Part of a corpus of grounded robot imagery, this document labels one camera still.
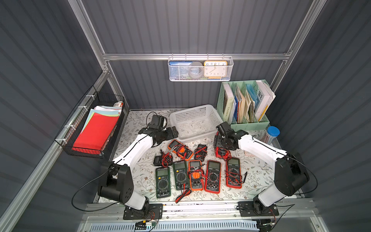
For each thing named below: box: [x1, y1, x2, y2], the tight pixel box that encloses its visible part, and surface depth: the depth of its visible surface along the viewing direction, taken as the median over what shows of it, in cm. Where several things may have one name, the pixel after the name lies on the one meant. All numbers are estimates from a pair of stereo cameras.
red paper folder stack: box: [71, 112, 120, 155], surface depth 69 cm
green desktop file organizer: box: [216, 79, 271, 132], surface depth 101 cm
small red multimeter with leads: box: [214, 146, 232, 161], surface depth 85 cm
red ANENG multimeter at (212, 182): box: [204, 160, 221, 194], surface depth 83 cm
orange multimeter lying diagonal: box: [168, 139, 194, 161], surface depth 93 cm
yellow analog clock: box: [203, 60, 229, 78], surface depth 90 cm
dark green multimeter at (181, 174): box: [172, 159, 190, 191], surface depth 86 cm
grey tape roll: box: [188, 61, 204, 80], surface depth 89 cm
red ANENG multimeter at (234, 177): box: [225, 157, 243, 189], surface depth 84 cm
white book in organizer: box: [254, 80, 277, 122], surface depth 99 cm
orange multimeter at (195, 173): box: [187, 159, 205, 191], surface depth 84 cm
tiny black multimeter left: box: [153, 152, 174, 168], surface depth 90 cm
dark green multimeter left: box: [155, 166, 172, 199], surface depth 83 cm
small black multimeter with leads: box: [193, 144, 208, 162], surface depth 95 cm
